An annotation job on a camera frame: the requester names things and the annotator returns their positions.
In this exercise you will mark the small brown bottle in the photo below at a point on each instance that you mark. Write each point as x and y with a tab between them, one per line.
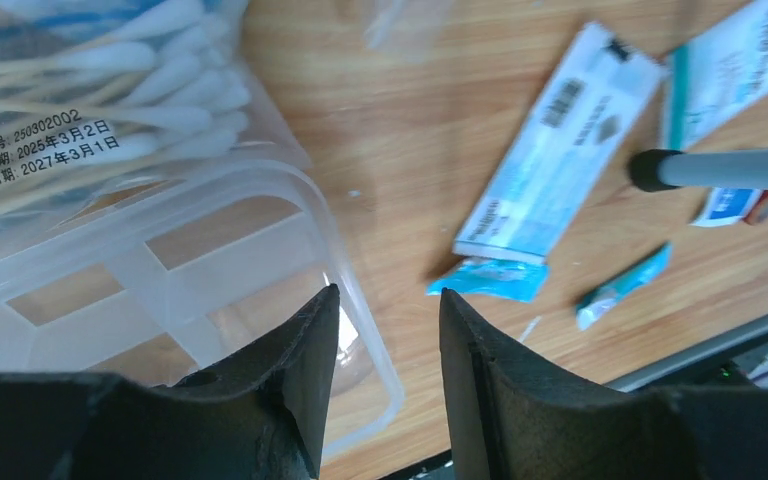
758	213

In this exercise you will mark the long white teal packet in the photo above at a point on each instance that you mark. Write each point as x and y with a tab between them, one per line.
590	104

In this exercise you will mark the blue square alcohol pad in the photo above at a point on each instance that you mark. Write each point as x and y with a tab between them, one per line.
726	206

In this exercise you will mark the grey tripod stand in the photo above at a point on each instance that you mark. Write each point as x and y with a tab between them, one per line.
661	170

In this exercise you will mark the small teal tube sachet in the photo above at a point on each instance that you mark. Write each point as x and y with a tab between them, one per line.
607	296

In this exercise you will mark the clear compartment tray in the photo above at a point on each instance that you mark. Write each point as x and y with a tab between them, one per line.
173	279

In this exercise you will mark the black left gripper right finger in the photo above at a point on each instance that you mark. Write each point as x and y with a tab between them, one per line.
589	424

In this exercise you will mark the cotton swab bag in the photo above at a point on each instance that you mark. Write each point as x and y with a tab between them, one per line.
102	96

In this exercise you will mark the teal white wipe packet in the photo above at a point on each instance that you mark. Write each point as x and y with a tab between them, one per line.
714	77

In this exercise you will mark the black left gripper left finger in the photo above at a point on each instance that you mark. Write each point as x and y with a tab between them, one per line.
259	413

